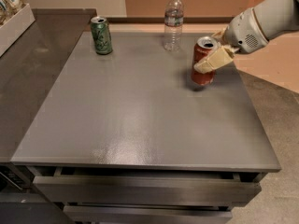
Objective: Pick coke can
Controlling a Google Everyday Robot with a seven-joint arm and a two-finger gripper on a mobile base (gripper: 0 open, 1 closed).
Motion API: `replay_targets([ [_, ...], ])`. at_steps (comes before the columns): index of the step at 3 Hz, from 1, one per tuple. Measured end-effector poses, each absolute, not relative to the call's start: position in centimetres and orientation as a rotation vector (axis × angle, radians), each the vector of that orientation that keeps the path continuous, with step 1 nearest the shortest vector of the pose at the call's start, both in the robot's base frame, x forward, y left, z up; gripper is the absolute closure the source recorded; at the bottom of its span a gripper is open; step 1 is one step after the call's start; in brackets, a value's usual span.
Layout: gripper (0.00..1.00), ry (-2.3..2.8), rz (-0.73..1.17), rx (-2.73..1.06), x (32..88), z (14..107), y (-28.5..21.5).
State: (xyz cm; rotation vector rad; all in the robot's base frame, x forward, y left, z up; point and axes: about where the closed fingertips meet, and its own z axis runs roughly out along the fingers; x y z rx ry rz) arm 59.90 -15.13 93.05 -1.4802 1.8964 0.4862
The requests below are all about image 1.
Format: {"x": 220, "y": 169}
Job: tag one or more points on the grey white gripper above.
{"x": 244, "y": 32}

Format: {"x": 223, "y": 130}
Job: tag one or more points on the red coke can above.
{"x": 203, "y": 47}

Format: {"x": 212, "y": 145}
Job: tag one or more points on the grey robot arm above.
{"x": 276, "y": 17}

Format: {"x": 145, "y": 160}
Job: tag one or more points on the green soda can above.
{"x": 101, "y": 35}

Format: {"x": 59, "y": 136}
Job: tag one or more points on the clear plastic water bottle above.
{"x": 173, "y": 22}

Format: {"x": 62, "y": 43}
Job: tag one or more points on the grey upper drawer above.
{"x": 150, "y": 188}

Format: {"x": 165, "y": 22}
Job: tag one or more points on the grey drawer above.
{"x": 150, "y": 188}
{"x": 134, "y": 215}

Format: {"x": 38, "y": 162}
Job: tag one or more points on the white snack box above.
{"x": 15, "y": 27}

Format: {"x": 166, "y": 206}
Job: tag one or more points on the snack packets in box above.
{"x": 8, "y": 8}

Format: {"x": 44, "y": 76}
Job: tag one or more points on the grey lower drawer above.
{"x": 134, "y": 215}

